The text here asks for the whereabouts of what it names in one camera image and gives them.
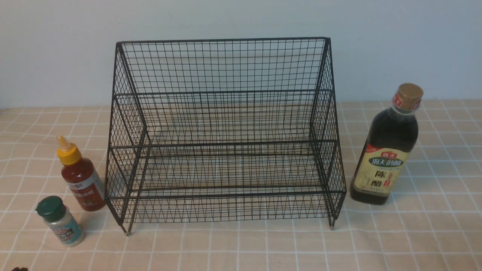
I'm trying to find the checkered beige tablecloth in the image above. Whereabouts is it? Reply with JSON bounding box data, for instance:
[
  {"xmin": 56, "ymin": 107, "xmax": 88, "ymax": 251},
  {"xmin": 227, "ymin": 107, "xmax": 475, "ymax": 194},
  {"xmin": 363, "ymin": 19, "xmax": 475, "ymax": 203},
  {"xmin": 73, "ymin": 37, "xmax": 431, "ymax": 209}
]
[{"xmin": 0, "ymin": 99, "xmax": 482, "ymax": 271}]

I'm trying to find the black wire mesh shelf rack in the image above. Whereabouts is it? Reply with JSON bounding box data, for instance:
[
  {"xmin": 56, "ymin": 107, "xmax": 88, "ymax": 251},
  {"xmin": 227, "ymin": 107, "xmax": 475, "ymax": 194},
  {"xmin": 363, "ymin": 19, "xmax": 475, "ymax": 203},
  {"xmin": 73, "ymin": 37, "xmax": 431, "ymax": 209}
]
[{"xmin": 105, "ymin": 37, "xmax": 347, "ymax": 234}]

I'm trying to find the red sauce bottle yellow cap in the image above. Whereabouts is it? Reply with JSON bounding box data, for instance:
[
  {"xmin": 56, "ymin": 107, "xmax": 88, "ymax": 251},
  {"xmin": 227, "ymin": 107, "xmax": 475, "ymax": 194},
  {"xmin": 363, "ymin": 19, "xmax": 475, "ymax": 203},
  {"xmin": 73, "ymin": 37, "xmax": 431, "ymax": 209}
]
[{"xmin": 57, "ymin": 136, "xmax": 106, "ymax": 212}]

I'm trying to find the small shaker jar green lid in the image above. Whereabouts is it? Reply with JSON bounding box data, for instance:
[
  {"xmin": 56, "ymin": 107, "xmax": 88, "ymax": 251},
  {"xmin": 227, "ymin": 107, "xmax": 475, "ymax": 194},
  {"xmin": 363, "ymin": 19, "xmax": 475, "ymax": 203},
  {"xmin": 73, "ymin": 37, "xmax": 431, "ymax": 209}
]
[{"xmin": 35, "ymin": 196, "xmax": 85, "ymax": 247}]

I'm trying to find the dark vinegar bottle gold cap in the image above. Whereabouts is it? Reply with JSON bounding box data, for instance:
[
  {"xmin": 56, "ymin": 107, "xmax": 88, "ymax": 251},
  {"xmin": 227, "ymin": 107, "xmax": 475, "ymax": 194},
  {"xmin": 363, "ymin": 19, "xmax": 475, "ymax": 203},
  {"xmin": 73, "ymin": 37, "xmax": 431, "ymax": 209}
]
[{"xmin": 350, "ymin": 83, "xmax": 424, "ymax": 205}]

